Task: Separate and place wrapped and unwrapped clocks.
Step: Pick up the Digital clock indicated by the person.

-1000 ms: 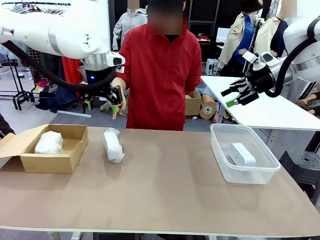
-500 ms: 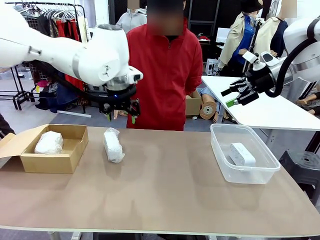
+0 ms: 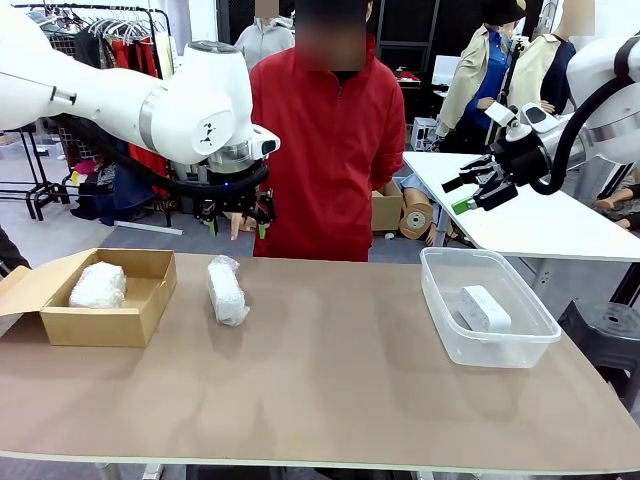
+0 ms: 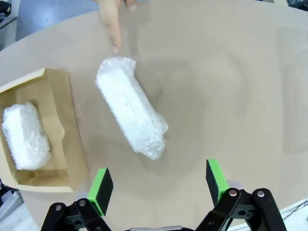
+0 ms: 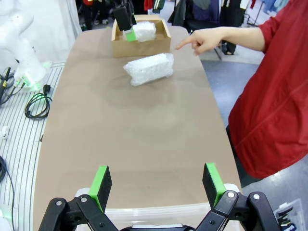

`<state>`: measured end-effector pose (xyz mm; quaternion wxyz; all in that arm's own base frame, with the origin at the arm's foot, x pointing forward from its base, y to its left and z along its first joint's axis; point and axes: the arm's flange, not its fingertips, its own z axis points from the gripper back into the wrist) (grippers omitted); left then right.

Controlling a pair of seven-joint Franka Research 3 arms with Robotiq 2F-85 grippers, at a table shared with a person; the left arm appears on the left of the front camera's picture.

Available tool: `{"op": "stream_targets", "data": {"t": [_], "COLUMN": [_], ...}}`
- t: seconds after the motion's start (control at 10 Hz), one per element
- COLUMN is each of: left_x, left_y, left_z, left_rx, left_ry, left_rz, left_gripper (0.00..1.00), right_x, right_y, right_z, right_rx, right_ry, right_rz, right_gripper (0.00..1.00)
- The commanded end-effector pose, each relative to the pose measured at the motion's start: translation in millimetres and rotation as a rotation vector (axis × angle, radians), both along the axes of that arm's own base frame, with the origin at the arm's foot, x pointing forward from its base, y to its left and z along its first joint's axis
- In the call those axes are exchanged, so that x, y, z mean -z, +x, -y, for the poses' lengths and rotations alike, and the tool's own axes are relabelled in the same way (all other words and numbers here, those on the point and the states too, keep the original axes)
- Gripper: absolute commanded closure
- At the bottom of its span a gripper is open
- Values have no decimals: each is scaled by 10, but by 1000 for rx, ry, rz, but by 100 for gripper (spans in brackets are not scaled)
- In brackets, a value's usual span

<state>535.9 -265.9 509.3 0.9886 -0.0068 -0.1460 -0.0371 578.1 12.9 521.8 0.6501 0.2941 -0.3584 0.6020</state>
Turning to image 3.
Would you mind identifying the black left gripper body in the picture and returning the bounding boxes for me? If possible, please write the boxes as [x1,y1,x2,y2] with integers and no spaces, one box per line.
[197,187,266,216]

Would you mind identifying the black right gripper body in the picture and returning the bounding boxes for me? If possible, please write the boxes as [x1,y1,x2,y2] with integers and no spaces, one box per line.
[494,135,554,187]

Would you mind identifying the unwrapped white clock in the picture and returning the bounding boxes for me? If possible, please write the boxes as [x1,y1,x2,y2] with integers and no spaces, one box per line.
[457,284,513,332]

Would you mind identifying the wide bubble-wrapped clock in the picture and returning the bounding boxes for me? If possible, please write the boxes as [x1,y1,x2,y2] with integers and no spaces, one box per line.
[68,260,128,309]

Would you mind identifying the narrow bubble-wrapped clock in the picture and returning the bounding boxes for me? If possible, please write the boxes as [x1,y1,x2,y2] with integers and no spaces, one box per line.
[206,254,250,328]

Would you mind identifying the black clothes rack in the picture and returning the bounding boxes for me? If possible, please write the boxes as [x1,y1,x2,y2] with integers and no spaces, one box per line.
[9,2,174,229]

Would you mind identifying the white metal bar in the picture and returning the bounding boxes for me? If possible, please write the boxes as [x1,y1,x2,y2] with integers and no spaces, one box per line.
[113,219,185,236]

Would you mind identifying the white table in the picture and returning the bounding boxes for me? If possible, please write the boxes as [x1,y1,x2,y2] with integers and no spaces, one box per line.
[402,149,640,261]

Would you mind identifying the brown paper spool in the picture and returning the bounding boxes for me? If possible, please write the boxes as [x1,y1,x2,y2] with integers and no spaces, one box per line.
[398,188,435,241]

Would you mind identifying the red hanging dress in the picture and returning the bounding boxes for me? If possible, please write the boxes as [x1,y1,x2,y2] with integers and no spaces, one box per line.
[112,37,170,196]

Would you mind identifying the person in red jacket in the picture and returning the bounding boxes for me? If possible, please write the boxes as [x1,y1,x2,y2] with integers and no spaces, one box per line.
[248,0,407,263]

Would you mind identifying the mannequin beige jacket navy shirt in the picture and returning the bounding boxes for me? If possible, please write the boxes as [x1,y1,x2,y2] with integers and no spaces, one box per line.
[499,0,581,151]

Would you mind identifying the black tripod stand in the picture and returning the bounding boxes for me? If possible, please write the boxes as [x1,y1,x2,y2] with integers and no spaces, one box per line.
[487,37,526,151]

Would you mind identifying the mannequin beige jacket blue shirt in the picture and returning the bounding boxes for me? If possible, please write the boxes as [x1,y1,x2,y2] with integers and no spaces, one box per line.
[434,0,526,154]

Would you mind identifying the clothes pile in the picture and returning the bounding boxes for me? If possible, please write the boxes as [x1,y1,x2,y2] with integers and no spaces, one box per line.
[69,159,171,226]

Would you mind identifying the lying bare mannequin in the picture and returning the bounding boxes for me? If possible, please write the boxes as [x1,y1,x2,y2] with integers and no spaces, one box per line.
[592,167,640,231]

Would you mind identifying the white rectangular panel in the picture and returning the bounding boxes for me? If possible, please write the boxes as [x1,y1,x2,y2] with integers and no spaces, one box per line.
[432,54,464,86]

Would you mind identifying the brown cardboard box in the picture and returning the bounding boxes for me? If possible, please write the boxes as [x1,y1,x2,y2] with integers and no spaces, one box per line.
[0,247,179,349]

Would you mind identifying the clear plastic container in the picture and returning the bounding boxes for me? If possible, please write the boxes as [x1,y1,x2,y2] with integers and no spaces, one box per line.
[418,246,563,370]

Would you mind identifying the mannequin in grey hoodie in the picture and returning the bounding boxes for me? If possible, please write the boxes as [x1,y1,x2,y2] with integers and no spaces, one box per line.
[233,0,296,74]

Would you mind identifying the black plastic stool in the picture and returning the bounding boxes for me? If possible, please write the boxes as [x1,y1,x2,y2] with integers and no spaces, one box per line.
[557,298,640,396]

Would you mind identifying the black hanging garment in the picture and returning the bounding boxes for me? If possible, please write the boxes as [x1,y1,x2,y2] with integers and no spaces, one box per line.
[74,32,119,69]

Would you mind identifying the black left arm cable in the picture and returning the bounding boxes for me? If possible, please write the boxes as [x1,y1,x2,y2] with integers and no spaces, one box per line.
[49,114,271,201]

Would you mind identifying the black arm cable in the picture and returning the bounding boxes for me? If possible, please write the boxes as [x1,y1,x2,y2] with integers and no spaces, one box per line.
[529,37,640,197]
[49,114,271,201]

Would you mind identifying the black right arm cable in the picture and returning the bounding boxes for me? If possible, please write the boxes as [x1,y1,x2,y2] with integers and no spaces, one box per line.
[529,37,640,197]

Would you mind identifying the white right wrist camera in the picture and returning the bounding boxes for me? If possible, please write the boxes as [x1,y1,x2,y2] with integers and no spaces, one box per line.
[484,101,534,144]

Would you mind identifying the white table frame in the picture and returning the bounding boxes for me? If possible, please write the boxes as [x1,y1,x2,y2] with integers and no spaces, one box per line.
[94,462,166,480]

